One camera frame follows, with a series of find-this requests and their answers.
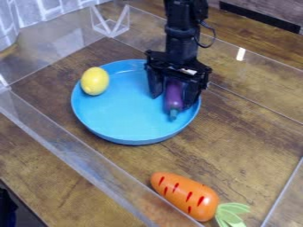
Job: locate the clear acrylic enclosure wall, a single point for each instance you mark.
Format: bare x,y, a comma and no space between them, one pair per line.
241,147

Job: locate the clear acrylic corner bracket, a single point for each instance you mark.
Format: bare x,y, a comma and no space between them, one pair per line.
108,27

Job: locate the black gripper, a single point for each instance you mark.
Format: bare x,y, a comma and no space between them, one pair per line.
177,63

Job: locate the yellow toy lemon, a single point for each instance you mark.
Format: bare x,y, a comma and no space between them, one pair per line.
94,81

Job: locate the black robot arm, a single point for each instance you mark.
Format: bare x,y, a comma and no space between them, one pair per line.
184,13

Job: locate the orange toy carrot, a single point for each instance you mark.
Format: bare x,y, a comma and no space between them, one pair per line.
197,200

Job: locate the blue round tray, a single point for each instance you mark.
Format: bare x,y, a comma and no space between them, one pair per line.
122,115

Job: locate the purple toy eggplant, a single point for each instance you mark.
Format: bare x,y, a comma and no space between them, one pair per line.
173,98

